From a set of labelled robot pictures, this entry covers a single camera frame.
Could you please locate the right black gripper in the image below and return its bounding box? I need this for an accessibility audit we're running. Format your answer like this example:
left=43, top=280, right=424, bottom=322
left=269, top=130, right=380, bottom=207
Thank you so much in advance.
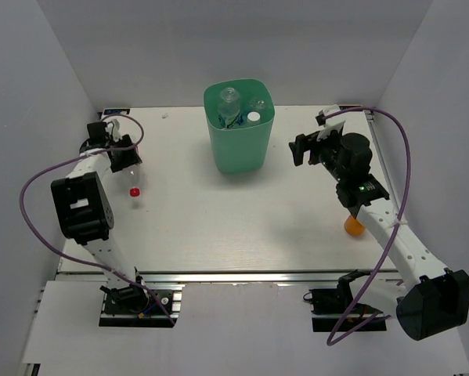
left=288, top=127, right=347, bottom=183

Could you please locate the crushed bottle blue label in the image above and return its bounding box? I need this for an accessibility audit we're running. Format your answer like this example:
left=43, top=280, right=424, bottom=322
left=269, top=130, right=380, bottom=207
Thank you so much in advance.
left=247, top=97, right=266, bottom=114

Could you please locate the bottle green blue label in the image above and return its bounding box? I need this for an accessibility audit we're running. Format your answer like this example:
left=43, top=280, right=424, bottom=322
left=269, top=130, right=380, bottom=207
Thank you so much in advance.
left=217, top=87, right=242, bottom=129

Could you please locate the bottle red label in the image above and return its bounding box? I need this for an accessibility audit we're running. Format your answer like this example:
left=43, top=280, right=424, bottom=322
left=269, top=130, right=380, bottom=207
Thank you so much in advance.
left=123, top=147, right=142, bottom=199

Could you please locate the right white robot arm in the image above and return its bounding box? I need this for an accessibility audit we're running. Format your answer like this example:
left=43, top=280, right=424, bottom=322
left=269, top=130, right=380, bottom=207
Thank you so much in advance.
left=289, top=131, right=469, bottom=341

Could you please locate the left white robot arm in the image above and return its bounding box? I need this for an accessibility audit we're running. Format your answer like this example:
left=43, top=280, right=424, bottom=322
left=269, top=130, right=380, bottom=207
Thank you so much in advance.
left=51, top=120, right=149, bottom=313

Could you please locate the green plastic bin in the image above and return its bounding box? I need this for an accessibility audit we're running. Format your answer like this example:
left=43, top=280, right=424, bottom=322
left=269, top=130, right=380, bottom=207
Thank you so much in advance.
left=204, top=78, right=275, bottom=174

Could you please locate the orange juice bottle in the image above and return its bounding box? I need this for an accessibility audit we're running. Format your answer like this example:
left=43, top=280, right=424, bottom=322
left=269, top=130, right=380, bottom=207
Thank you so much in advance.
left=344, top=215, right=365, bottom=237

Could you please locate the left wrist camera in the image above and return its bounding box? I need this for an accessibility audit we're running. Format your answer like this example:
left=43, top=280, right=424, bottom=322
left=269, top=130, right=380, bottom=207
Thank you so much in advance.
left=106, top=119, right=121, bottom=144

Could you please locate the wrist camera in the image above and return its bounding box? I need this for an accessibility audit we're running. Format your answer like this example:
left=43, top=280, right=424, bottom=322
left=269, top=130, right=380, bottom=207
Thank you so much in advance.
left=316, top=104, right=346, bottom=142
left=106, top=119, right=121, bottom=144

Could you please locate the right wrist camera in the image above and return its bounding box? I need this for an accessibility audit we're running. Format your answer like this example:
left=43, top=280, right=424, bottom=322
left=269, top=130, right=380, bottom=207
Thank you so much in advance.
left=316, top=104, right=346, bottom=142

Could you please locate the aluminium frame rail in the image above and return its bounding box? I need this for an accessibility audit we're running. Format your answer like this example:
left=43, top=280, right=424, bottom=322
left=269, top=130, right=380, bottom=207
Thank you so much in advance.
left=55, top=270, right=402, bottom=284

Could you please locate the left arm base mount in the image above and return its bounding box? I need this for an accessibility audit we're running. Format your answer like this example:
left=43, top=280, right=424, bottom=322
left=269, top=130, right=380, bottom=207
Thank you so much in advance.
left=99, top=285, right=179, bottom=328

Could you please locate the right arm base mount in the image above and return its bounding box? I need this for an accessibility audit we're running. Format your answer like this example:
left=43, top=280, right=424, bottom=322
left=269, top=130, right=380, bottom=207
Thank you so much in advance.
left=302, top=270, right=375, bottom=333

